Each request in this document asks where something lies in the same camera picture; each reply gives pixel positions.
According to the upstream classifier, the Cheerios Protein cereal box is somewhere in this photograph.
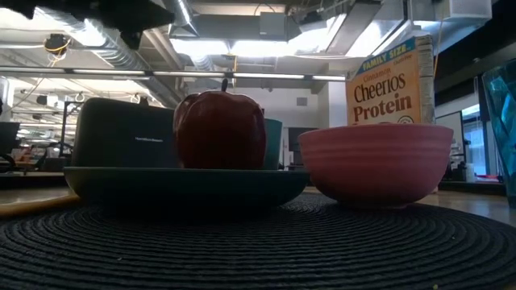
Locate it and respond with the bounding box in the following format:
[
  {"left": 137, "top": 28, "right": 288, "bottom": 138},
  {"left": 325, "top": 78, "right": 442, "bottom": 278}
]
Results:
[{"left": 345, "top": 35, "right": 437, "bottom": 126}]

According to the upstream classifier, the green plastic cup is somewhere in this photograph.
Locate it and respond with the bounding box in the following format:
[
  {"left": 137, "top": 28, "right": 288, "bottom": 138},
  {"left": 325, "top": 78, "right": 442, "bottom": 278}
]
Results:
[{"left": 263, "top": 117, "right": 284, "bottom": 171}]

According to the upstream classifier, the dark monitor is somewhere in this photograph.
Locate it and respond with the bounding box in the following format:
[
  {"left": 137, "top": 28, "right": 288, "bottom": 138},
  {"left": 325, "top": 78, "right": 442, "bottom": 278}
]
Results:
[{"left": 0, "top": 121, "right": 22, "bottom": 156}]

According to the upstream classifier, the black toaster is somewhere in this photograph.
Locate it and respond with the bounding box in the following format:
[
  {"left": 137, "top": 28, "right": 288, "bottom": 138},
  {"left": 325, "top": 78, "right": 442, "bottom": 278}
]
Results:
[{"left": 71, "top": 97, "right": 179, "bottom": 169}]

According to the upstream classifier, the grey ceiling box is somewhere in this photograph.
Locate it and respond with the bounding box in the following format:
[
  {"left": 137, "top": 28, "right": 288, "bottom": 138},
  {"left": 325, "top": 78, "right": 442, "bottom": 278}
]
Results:
[{"left": 258, "top": 11, "right": 293, "bottom": 42}]

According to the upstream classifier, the pink ribbed bowl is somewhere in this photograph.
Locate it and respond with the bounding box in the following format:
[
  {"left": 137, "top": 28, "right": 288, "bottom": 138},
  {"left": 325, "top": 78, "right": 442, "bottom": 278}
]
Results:
[{"left": 298, "top": 122, "right": 455, "bottom": 209}]

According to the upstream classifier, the dark green plate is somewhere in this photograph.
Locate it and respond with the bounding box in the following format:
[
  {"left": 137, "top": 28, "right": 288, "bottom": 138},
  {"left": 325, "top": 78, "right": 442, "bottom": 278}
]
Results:
[{"left": 63, "top": 166, "right": 310, "bottom": 207}]

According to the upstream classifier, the ceiling device with yellow cable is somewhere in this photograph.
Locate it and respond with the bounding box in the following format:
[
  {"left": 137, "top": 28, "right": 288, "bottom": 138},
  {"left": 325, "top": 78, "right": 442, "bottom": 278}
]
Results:
[{"left": 43, "top": 32, "right": 73, "bottom": 58}]

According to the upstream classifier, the white ceiling unit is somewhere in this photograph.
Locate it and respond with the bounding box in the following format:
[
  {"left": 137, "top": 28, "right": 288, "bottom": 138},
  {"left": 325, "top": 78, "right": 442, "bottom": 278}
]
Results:
[{"left": 432, "top": 0, "right": 494, "bottom": 23}]

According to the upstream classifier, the dark door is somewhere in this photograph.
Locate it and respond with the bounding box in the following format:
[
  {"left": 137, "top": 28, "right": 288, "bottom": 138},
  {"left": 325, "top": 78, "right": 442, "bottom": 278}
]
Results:
[{"left": 286, "top": 126, "right": 310, "bottom": 168}]

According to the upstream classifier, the spoon with orange handle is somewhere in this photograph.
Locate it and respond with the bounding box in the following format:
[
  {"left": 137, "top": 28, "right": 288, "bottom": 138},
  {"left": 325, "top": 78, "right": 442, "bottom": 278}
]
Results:
[{"left": 0, "top": 195, "right": 82, "bottom": 219}]

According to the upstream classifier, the dark round woven placemat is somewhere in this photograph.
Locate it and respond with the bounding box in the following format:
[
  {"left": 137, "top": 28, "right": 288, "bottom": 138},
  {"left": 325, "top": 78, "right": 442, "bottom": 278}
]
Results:
[{"left": 0, "top": 192, "right": 516, "bottom": 290}]

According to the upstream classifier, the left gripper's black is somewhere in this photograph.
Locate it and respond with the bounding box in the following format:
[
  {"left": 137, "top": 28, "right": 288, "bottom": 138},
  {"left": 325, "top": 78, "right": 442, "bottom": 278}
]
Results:
[{"left": 98, "top": 0, "right": 177, "bottom": 52}]

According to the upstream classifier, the blue faceted plastic tumbler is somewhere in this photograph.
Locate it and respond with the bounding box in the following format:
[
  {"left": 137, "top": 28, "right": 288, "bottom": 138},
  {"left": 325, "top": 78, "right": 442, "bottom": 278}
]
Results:
[{"left": 481, "top": 57, "right": 516, "bottom": 209}]

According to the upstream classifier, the red apple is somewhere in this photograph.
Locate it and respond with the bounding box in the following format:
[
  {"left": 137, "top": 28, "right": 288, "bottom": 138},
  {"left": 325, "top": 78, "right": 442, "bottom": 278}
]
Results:
[{"left": 173, "top": 77, "right": 268, "bottom": 171}]

